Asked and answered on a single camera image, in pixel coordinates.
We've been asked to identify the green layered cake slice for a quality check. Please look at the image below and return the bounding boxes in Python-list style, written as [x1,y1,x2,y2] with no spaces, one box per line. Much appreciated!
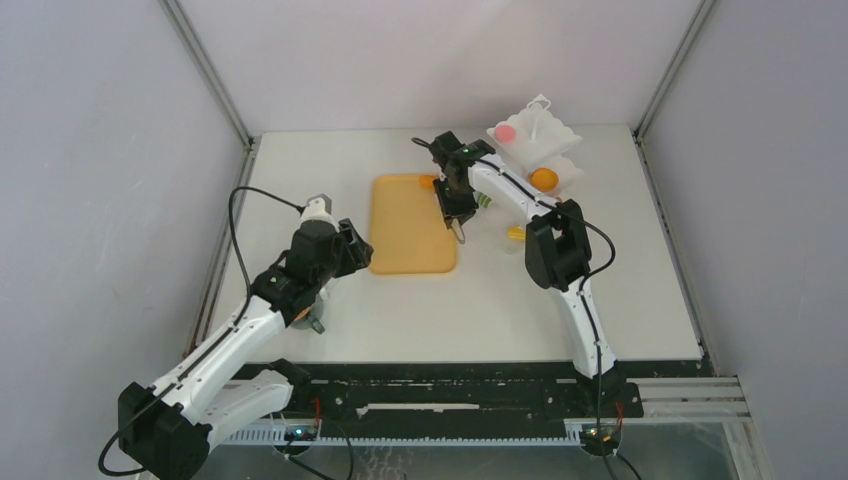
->
[477,194,492,208]

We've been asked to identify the pink handled metal tongs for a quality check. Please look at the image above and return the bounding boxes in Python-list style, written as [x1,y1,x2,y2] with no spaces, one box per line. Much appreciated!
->
[451,220,466,245]

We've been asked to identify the yellow serving tray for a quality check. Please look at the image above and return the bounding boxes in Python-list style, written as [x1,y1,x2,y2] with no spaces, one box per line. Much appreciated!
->
[368,174,458,276]

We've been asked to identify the yellow cream cake slice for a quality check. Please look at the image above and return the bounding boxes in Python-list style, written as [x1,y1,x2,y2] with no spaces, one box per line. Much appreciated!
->
[506,227,526,242]

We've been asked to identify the orange round tart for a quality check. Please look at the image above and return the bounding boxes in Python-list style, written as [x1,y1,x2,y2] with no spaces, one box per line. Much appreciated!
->
[529,167,560,193]

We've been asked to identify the white three tier stand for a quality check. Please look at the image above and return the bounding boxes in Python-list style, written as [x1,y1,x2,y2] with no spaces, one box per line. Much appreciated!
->
[470,94,584,255]

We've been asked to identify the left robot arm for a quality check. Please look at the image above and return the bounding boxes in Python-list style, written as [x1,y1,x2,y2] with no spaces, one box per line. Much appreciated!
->
[112,219,373,479]

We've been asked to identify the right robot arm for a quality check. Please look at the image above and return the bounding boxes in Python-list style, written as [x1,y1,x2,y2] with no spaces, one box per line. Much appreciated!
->
[413,131,626,416]

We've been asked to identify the grey mug with rattan lid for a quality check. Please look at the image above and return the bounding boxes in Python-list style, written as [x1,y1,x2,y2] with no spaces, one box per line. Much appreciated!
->
[290,298,326,335]

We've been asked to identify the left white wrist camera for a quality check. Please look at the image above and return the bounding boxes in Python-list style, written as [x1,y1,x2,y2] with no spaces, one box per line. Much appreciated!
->
[300,194,338,228]

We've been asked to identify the right black camera cable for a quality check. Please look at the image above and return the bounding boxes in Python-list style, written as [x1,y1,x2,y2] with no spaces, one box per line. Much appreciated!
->
[410,137,624,480]

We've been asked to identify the black camera cable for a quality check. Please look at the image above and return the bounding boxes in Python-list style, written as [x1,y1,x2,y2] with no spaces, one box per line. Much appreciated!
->
[97,186,306,478]
[410,137,624,480]

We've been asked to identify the left black camera cable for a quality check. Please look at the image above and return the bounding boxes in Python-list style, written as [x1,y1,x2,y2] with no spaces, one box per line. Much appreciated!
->
[97,186,306,478]

